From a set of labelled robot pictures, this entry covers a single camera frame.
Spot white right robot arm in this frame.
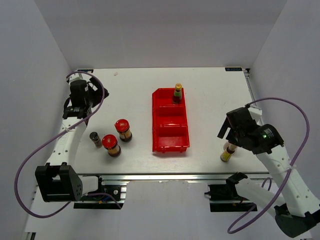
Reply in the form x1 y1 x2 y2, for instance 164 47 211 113
217 105 320 238

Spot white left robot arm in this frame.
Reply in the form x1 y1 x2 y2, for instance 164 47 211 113
35 71 109 202

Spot blue corner label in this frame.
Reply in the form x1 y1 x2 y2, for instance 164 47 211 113
77 69 94 74
224 67 243 72

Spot aluminium right side rail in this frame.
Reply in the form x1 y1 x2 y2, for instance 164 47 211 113
243 68 263 126

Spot red-lidded brown sauce jar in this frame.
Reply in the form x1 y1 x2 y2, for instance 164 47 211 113
114 119 133 142

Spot aluminium rail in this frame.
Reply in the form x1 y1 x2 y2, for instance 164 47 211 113
243 68 263 126
72 172 271 183

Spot pink-lidded spice jar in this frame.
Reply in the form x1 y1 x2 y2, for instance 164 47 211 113
223 141 230 150

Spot red plastic divided bin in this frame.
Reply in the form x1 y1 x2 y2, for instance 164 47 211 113
151 88 190 153

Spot aluminium front rail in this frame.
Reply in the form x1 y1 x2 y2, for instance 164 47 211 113
72 172 271 183

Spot small dark pepper shaker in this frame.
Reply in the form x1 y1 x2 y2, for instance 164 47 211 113
89 131 103 148

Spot blue corner label right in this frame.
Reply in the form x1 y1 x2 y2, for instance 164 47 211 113
224 67 243 72

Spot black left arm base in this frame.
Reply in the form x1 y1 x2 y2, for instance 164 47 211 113
73 175 127 210

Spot blue corner label left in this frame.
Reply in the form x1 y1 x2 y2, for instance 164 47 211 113
77 69 94 74

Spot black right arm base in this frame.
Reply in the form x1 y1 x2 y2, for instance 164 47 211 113
204 184 258 213

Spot green-label red sauce bottle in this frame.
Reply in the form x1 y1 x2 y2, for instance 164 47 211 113
172 83 183 104

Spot yellow-label brown sauce bottle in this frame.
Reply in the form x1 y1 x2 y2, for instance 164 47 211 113
220 144 237 162

